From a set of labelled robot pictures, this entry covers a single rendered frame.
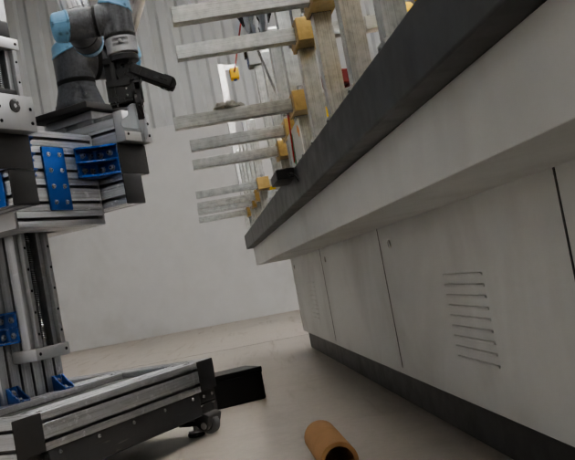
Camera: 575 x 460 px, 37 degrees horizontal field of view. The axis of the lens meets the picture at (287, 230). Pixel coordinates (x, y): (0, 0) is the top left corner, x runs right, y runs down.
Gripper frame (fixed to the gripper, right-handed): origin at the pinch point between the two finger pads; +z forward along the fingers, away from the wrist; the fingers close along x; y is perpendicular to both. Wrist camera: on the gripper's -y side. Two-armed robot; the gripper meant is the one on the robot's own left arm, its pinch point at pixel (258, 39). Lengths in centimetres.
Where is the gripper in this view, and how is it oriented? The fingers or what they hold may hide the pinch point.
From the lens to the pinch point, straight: 212.1
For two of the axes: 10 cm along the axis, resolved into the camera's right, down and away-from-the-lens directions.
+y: 0.8, -0.6, -10.0
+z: 1.8, 9.8, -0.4
